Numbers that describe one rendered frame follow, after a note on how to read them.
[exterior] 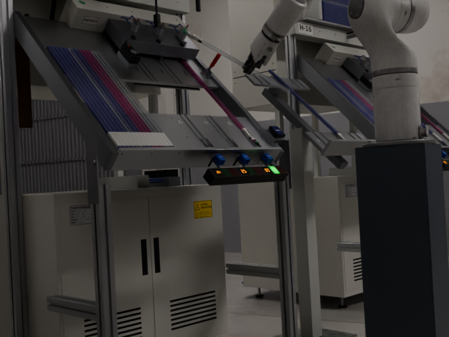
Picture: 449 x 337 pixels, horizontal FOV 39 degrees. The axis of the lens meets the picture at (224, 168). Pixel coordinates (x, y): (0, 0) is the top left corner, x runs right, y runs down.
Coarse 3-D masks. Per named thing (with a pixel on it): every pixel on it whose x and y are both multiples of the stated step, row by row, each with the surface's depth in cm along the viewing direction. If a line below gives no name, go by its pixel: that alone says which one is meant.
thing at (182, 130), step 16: (160, 128) 190; (176, 128) 195; (192, 128) 200; (208, 128) 205; (224, 128) 210; (176, 144) 187; (192, 144) 192; (208, 144) 196; (224, 144) 201; (240, 144) 206
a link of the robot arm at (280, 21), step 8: (280, 0) 210; (288, 0) 206; (296, 0) 206; (304, 0) 209; (280, 8) 208; (288, 8) 207; (296, 8) 206; (304, 8) 208; (272, 16) 211; (280, 16) 209; (288, 16) 208; (296, 16) 209; (272, 24) 212; (280, 24) 210; (288, 24) 210; (280, 32) 212
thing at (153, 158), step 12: (120, 156) 169; (132, 156) 171; (144, 156) 174; (156, 156) 177; (168, 156) 180; (180, 156) 184; (192, 156) 187; (204, 156) 191; (228, 156) 198; (252, 156) 206; (276, 156) 214; (120, 168) 172; (132, 168) 175; (144, 168) 178; (156, 168) 181
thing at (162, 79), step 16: (48, 32) 205; (64, 32) 210; (80, 32) 216; (96, 32) 222; (80, 48) 207; (96, 48) 212; (112, 48) 218; (112, 64) 208; (144, 64) 220; (160, 64) 226; (176, 64) 233; (192, 64) 239; (128, 80) 206; (144, 80) 210; (160, 80) 216; (176, 80) 222; (192, 80) 228; (208, 80) 235
